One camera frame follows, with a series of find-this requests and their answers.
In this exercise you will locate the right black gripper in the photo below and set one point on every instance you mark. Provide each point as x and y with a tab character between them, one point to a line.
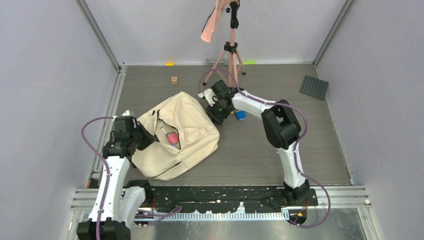
218	118

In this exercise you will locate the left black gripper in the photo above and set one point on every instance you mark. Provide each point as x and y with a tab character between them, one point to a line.
148	138

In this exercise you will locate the blue small eraser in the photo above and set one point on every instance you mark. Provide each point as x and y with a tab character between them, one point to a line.
240	115

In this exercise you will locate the pink eraser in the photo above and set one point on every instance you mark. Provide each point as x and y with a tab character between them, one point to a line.
172	138

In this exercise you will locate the beige canvas backpack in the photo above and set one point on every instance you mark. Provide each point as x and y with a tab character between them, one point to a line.
198	138

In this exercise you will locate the blue capped white marker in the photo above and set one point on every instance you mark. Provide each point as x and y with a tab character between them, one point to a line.
165	132

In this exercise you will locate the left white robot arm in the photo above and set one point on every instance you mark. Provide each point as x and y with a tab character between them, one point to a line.
117	204

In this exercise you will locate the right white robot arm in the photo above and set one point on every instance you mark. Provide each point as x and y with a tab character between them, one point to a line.
281	127

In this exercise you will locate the green tape piece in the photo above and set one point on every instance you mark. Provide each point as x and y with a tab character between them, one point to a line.
249	62

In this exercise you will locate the small wooden cube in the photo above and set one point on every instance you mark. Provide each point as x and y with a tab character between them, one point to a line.
174	80

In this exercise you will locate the pink tripod stand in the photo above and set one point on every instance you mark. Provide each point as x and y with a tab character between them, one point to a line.
235	63

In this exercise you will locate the pink phone on tripod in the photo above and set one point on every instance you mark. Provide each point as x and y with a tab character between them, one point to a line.
213	20

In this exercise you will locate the dark grey studded plate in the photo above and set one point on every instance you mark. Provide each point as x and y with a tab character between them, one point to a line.
314	87

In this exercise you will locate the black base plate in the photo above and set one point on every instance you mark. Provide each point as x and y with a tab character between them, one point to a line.
225	199

